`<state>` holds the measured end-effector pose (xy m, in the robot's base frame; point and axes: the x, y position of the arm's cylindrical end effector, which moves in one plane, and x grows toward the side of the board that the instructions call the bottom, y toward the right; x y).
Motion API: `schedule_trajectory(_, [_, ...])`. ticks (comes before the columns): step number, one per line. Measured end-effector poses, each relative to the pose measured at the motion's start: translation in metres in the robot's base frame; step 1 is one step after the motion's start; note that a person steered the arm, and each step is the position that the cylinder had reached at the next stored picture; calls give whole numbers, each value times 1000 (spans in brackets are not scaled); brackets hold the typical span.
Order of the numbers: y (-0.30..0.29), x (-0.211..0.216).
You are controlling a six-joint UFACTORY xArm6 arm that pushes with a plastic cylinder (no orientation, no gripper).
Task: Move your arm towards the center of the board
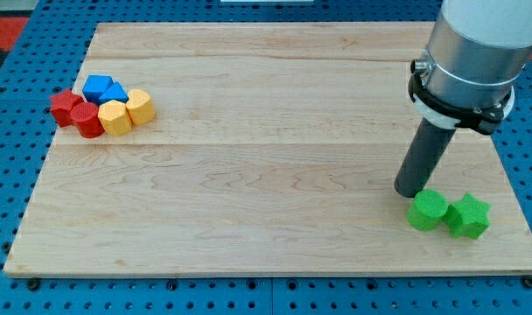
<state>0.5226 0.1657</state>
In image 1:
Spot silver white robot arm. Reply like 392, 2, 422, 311
426, 0, 532, 109

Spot green cylinder block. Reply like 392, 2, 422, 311
406, 190, 448, 231

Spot blue cube block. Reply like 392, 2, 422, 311
81, 74, 114, 104

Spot black white wrist mount ring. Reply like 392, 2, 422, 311
407, 59, 516, 136

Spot green star block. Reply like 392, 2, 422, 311
442, 192, 491, 240

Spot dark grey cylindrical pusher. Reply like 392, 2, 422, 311
394, 118, 456, 198

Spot red cylinder block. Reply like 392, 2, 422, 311
70, 101, 104, 138

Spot red star block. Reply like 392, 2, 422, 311
49, 88, 84, 127

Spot blue triangle block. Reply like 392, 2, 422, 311
98, 81, 129, 105

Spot yellow heart block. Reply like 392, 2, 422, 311
126, 88, 157, 125

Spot yellow hexagon block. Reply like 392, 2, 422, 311
98, 100, 132, 137

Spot light wooden board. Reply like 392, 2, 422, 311
3, 22, 532, 278

